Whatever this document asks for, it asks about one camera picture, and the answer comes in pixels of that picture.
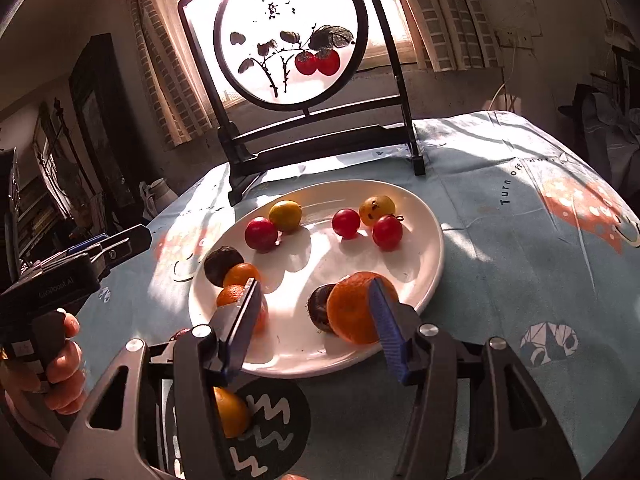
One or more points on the white oval plate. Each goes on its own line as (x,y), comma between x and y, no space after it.
(291,346)

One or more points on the dark dried fruit on plate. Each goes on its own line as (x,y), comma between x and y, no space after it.
(316,307)

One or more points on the large orange on plate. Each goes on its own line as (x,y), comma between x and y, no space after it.
(231,294)

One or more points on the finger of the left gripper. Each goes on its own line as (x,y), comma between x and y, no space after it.
(121,247)
(86,244)

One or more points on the checked curtain right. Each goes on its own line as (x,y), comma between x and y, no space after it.
(452,35)

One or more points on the small red tomato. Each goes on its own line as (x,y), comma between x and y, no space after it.
(387,232)

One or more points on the light blue tablecloth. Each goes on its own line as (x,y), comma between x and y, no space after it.
(538,249)

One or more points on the yellow orange fruit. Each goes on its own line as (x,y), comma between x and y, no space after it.
(233,412)

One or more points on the yellow green plum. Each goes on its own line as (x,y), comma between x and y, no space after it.
(286,216)

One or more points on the red cherry tomato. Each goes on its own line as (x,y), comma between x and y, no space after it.
(346,223)

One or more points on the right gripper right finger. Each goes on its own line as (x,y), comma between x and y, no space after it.
(513,433)

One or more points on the checked curtain left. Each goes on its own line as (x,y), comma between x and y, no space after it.
(178,110)

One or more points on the red tomato on coaster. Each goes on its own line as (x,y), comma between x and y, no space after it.
(180,333)

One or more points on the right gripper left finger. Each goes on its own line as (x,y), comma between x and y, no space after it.
(117,433)

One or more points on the checked curtain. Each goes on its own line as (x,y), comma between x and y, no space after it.
(178,110)
(452,35)

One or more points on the round painted screen stand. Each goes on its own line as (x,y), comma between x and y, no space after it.
(269,66)

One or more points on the black round patterned coaster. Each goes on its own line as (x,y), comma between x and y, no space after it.
(278,431)

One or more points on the yellow spotted small fruit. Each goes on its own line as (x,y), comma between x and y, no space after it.
(374,208)

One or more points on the small orange on plate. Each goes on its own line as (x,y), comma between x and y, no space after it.
(240,274)

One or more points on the dark carved nut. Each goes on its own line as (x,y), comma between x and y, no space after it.
(219,262)

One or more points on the white jug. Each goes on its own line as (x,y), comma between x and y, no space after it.
(156,197)

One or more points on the black camera box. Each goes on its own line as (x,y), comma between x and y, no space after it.
(10,265)

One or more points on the big orange tangerine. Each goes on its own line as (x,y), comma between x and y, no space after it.
(348,308)

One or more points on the person left hand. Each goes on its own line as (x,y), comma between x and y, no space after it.
(66,395)

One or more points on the dark red plum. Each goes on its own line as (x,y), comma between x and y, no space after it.
(261,234)

